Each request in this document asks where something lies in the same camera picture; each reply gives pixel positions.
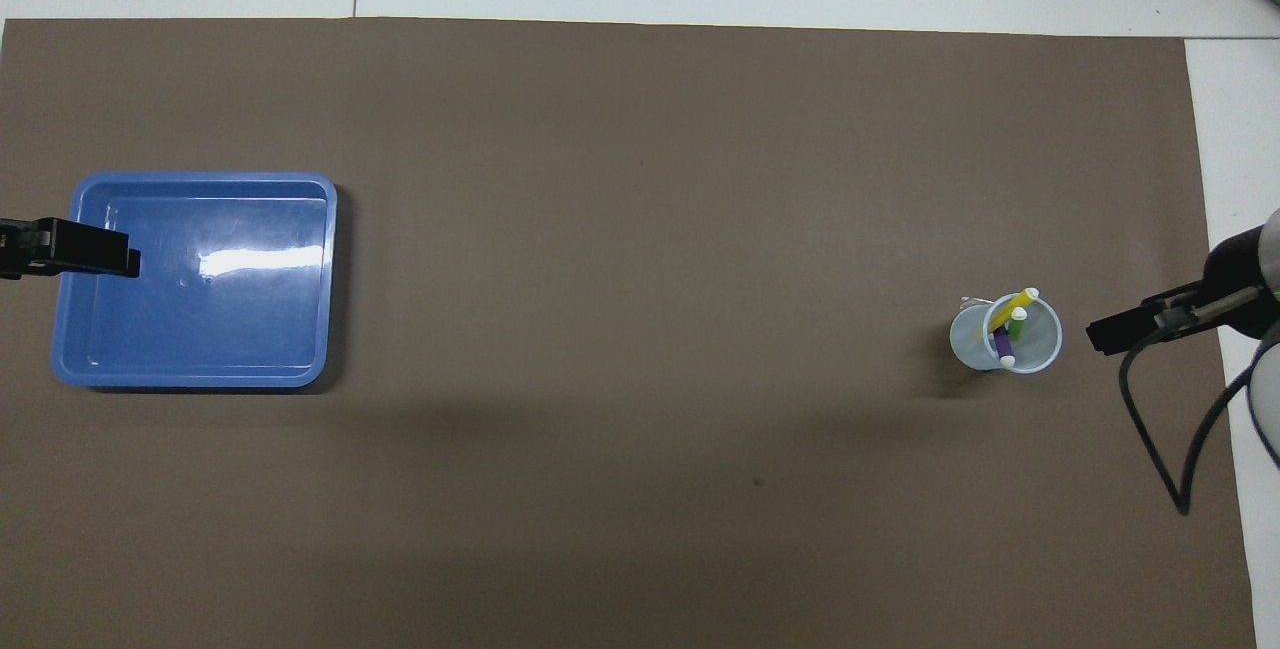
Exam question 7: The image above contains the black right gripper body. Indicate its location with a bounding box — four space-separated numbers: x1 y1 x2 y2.
1165 223 1280 338

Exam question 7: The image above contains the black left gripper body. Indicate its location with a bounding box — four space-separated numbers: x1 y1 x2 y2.
0 217 43 282

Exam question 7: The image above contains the yellow pen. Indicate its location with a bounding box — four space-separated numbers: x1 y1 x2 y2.
988 288 1041 338

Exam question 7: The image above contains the light blue plastic cup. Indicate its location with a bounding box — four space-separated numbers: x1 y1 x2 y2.
949 293 1063 375

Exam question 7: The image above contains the blue plastic tray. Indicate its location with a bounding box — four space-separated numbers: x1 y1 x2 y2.
52 172 339 390

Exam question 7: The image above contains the brown table mat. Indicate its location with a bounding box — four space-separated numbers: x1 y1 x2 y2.
0 17 1259 649

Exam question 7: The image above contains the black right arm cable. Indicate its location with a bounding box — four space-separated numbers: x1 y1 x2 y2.
1118 294 1263 517

